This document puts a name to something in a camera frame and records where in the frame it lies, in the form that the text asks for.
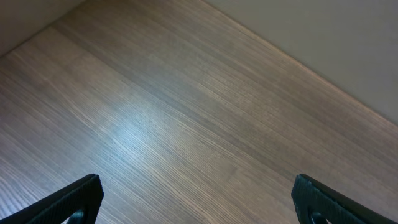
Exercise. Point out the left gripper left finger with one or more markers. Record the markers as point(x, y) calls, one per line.
point(78, 202)

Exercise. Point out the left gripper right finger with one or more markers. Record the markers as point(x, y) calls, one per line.
point(315, 203)

